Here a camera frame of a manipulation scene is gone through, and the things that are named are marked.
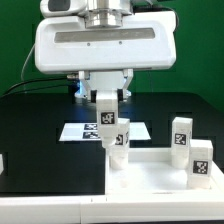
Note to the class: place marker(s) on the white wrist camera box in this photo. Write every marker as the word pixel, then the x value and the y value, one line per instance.
pixel 57 8

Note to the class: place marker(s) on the white right fence rail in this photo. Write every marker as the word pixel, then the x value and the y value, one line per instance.
pixel 218 177

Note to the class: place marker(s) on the white block at left edge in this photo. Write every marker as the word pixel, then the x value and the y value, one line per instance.
pixel 1 164

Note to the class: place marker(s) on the white fence rail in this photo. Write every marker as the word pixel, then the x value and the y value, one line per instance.
pixel 218 177
pixel 111 209

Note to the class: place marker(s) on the white front fence rail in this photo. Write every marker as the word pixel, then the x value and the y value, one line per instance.
pixel 111 209

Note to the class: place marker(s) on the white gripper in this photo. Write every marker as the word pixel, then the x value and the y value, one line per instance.
pixel 143 41

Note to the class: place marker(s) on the white square table top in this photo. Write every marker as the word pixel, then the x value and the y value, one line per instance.
pixel 149 171

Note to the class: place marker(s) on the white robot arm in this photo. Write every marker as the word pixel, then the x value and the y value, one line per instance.
pixel 109 14

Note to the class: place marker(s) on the white tag sheet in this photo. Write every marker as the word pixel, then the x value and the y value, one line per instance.
pixel 88 132

